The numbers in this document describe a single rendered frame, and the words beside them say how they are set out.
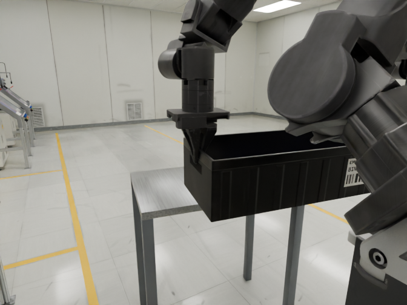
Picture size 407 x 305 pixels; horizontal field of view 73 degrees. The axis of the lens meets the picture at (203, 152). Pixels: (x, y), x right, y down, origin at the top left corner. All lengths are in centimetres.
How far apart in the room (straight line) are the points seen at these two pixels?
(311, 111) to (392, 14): 10
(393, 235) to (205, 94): 33
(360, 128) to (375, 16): 10
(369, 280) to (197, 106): 35
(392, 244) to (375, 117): 10
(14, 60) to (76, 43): 138
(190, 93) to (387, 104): 31
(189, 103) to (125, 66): 739
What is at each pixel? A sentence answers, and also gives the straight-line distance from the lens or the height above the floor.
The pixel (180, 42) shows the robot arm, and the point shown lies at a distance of 54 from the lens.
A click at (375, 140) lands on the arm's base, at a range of 24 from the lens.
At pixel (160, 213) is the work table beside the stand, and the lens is 102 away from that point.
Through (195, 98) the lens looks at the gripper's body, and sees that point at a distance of 47.
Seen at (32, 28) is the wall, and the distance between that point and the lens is 768.
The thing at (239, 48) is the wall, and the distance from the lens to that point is 948.
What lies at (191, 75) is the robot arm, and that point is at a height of 126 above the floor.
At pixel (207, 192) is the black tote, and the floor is 106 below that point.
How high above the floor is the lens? 125
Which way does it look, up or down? 15 degrees down
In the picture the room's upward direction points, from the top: straight up
